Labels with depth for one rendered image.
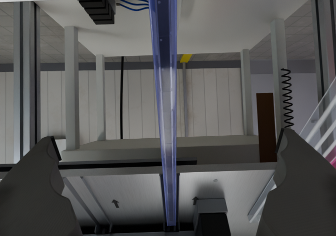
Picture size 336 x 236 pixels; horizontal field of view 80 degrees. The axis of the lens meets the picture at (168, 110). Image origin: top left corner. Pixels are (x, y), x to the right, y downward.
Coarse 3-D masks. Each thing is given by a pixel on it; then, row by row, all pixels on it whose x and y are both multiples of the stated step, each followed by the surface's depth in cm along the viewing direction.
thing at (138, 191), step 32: (128, 160) 29; (160, 160) 29; (192, 160) 29; (64, 192) 25; (96, 192) 26; (128, 192) 26; (160, 192) 26; (192, 192) 26; (224, 192) 26; (256, 192) 27; (96, 224) 32; (128, 224) 34; (160, 224) 34; (192, 224) 34; (256, 224) 35
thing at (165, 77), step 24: (168, 0) 10; (168, 24) 10; (168, 48) 11; (168, 72) 12; (168, 96) 14; (168, 120) 15; (168, 144) 17; (168, 168) 20; (168, 192) 23; (168, 216) 29
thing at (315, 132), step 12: (324, 96) 15; (324, 108) 16; (312, 120) 17; (324, 120) 16; (300, 132) 18; (312, 132) 17; (324, 132) 17; (312, 144) 18; (324, 144) 18; (324, 156) 19; (264, 192) 26; (252, 216) 30
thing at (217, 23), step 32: (64, 0) 49; (128, 0) 50; (192, 0) 51; (224, 0) 52; (256, 0) 52; (288, 0) 53; (96, 32) 68; (128, 32) 68; (192, 32) 70; (224, 32) 71; (256, 32) 72
